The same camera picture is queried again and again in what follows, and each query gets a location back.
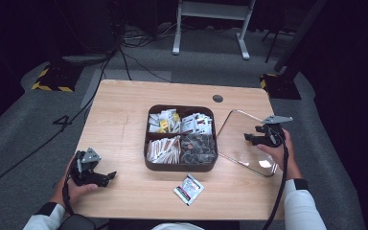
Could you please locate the black yellow striped base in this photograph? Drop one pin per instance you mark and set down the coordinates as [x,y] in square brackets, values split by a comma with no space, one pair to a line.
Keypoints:
[279,86]
[56,78]

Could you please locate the pile of white red packets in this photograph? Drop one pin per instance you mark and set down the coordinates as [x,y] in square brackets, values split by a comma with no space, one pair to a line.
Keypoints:
[196,123]

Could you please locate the brown four-compartment tray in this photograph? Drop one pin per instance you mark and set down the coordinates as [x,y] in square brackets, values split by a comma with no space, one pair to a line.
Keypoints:
[147,153]

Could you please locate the pile of brown white sticks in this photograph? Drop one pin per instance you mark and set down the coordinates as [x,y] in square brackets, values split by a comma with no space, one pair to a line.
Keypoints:
[163,150]

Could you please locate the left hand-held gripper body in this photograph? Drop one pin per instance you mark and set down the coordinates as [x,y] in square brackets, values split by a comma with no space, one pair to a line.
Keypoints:
[84,167]

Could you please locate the pile of white yellow packets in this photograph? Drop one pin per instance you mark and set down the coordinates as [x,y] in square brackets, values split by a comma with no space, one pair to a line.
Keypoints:
[163,121]

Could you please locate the black tripod legs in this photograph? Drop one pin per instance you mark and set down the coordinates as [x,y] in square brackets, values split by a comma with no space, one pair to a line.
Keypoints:
[273,44]

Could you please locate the dark slanted pole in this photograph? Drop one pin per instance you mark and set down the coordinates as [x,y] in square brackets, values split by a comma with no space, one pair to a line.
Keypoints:
[300,35]

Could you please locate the grey round table grommet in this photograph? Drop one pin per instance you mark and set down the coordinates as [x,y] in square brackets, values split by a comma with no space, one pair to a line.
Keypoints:
[218,98]

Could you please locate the single white red sachet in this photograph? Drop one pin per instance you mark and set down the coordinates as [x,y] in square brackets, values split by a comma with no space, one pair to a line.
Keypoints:
[188,189]

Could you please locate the white metal stand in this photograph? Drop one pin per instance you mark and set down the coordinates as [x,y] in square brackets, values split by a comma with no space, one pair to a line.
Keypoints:
[212,9]

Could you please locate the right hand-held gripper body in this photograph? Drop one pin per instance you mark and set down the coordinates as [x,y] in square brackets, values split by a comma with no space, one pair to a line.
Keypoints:
[273,134]

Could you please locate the pile of dark grey packets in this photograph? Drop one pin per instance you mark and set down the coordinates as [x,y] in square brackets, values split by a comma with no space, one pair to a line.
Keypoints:
[198,148]

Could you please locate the person's left hand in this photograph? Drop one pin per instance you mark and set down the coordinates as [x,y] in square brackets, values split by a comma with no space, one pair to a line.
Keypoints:
[75,193]

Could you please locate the clear plastic lid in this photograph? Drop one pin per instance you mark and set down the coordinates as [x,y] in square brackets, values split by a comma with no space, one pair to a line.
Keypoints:
[236,127]

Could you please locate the person's right hand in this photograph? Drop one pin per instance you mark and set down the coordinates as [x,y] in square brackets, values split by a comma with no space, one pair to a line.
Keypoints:
[284,159]

